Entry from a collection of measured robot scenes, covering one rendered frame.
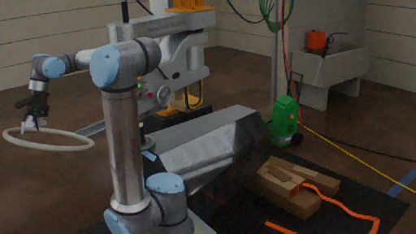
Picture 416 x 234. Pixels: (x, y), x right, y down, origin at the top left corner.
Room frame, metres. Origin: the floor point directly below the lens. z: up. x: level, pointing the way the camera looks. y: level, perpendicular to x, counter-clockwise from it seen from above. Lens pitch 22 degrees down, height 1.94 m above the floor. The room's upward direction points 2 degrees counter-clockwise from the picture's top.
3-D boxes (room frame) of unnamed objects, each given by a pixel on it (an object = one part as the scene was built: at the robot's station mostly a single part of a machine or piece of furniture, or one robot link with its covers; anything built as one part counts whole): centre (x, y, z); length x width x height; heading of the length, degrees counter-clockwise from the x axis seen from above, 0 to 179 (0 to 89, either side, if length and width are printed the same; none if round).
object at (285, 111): (3.72, -0.93, 0.43); 0.35 x 0.35 x 0.87; 24
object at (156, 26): (2.39, 0.28, 1.63); 0.96 x 0.25 x 0.17; 146
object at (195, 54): (2.65, 0.10, 1.36); 0.19 x 0.19 x 0.20
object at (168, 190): (1.14, 0.18, 1.11); 0.17 x 0.15 x 0.18; 136
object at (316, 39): (5.27, -1.82, 1.00); 0.50 x 0.22 x 0.33; 125
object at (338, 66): (5.17, -2.04, 0.43); 1.30 x 0.62 x 0.86; 125
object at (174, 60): (2.42, 0.24, 1.32); 0.74 x 0.23 x 0.49; 146
